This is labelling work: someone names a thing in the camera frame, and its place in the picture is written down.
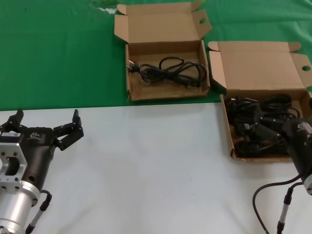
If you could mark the green table cloth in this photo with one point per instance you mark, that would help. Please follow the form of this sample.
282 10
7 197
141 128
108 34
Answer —
48 61

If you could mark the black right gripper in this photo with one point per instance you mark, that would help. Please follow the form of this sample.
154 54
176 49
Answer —
299 148

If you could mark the silver left wrist bracket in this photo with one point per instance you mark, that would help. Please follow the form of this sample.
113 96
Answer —
17 151

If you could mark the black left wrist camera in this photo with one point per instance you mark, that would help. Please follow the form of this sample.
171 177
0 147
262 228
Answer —
9 139

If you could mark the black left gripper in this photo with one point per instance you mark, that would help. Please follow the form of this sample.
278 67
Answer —
36 156

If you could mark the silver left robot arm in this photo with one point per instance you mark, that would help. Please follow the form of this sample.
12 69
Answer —
14 207

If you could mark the open cardboard box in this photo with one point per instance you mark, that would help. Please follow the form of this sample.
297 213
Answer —
158 24
258 70

